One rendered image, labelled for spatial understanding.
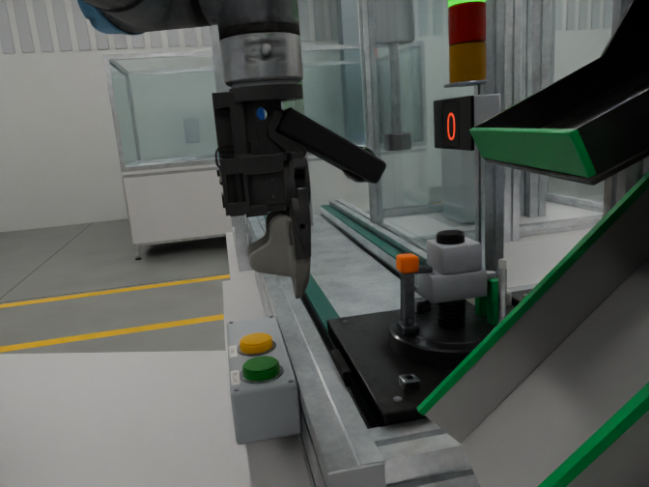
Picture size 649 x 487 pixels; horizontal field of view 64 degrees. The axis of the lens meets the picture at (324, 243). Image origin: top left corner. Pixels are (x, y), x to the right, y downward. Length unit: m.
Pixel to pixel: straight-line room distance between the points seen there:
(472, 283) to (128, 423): 0.47
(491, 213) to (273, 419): 0.43
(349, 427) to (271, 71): 0.32
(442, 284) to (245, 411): 0.24
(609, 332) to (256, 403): 0.34
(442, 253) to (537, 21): 1.40
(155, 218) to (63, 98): 3.62
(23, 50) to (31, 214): 2.34
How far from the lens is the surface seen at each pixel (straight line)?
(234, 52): 0.50
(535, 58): 1.87
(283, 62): 0.49
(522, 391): 0.39
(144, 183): 5.53
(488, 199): 0.79
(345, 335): 0.63
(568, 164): 0.24
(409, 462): 0.45
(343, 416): 0.50
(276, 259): 0.51
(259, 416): 0.57
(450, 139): 0.77
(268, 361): 0.58
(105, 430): 0.76
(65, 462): 0.72
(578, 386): 0.36
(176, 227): 5.57
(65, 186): 8.78
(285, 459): 0.63
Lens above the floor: 1.22
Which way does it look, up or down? 13 degrees down
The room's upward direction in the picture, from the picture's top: 4 degrees counter-clockwise
